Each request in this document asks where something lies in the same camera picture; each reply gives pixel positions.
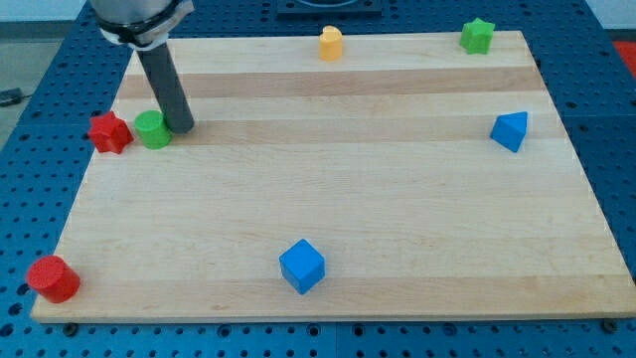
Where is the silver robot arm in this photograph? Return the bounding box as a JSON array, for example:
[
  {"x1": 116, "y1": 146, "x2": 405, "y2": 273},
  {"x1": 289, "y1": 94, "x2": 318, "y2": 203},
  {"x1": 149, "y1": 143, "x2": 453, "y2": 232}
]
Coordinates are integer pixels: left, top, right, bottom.
[{"x1": 88, "y1": 0, "x2": 195, "y2": 51}]

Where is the blue cube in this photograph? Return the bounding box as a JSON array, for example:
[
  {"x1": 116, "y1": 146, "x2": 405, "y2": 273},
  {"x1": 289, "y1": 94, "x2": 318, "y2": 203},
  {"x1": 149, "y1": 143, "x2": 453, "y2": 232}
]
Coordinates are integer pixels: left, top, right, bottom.
[{"x1": 279, "y1": 239, "x2": 326, "y2": 295}]

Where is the wooden board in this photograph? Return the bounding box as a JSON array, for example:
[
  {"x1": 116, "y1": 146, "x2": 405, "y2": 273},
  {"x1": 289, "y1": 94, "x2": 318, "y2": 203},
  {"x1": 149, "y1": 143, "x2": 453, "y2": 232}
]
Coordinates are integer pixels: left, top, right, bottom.
[{"x1": 32, "y1": 31, "x2": 635, "y2": 323}]

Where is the yellow heart block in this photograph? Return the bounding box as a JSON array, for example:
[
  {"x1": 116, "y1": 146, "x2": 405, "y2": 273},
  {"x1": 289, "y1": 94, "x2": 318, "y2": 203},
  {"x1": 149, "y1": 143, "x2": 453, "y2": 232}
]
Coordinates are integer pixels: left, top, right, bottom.
[{"x1": 319, "y1": 25, "x2": 343, "y2": 62}]

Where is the green cylinder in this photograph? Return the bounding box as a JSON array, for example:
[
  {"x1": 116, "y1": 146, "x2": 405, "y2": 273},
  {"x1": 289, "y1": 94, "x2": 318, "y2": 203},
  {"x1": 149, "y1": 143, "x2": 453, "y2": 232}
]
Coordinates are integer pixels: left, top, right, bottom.
[{"x1": 134, "y1": 110, "x2": 172, "y2": 149}]

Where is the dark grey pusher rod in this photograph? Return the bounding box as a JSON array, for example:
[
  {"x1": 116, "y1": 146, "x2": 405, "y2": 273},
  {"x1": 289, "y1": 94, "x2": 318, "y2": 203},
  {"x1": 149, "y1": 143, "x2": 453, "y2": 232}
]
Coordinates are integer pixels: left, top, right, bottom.
[{"x1": 137, "y1": 43, "x2": 195, "y2": 134}]

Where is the blue triangular prism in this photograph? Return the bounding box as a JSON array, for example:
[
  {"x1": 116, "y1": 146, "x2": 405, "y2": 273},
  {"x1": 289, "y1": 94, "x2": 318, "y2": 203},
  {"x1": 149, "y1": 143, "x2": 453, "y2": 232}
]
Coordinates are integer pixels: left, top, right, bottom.
[{"x1": 490, "y1": 111, "x2": 529, "y2": 152}]

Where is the green star block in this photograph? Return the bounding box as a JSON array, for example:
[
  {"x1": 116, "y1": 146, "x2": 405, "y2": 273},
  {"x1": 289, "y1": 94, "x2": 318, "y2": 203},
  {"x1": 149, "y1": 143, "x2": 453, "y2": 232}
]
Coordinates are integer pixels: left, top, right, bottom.
[{"x1": 459, "y1": 18, "x2": 496, "y2": 55}]

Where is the red star block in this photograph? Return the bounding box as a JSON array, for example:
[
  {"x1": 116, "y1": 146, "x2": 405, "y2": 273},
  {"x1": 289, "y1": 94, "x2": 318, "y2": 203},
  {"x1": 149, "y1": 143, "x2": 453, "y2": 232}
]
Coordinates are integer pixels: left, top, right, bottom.
[{"x1": 87, "y1": 111, "x2": 133, "y2": 154}]

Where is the red cylinder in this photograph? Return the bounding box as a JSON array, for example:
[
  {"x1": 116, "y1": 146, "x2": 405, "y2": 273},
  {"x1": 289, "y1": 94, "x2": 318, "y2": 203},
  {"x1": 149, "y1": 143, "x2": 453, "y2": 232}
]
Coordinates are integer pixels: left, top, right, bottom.
[{"x1": 26, "y1": 256, "x2": 80, "y2": 303}]

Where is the black power adapter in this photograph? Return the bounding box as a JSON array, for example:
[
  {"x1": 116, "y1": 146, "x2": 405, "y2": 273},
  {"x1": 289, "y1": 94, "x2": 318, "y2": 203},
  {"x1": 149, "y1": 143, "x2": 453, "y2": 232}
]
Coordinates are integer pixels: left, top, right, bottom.
[{"x1": 0, "y1": 88, "x2": 24, "y2": 107}]

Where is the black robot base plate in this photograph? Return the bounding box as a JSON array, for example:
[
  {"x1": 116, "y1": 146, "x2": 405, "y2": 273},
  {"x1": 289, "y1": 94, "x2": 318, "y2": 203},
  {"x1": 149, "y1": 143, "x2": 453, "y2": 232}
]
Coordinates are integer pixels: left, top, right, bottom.
[{"x1": 276, "y1": 0, "x2": 384, "y2": 18}]

